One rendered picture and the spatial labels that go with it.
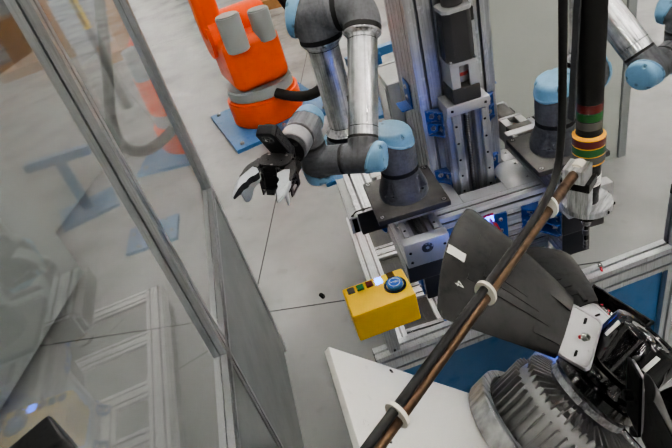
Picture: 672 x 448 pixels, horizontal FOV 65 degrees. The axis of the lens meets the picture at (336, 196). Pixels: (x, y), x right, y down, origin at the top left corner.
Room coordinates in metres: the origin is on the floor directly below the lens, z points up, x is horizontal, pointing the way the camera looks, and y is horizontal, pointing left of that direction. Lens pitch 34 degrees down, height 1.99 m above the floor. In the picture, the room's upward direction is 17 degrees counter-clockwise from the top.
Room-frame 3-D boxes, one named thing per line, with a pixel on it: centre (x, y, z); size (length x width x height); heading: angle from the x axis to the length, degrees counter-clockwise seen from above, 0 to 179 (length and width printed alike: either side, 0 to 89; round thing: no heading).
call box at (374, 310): (0.92, -0.03, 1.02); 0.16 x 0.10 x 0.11; 95
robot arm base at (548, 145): (1.35, -0.70, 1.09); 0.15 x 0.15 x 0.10
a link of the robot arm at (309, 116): (1.16, 0.02, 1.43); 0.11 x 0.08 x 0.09; 155
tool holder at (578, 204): (0.58, -0.35, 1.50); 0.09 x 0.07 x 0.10; 130
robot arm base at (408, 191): (1.34, -0.21, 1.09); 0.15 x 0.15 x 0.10
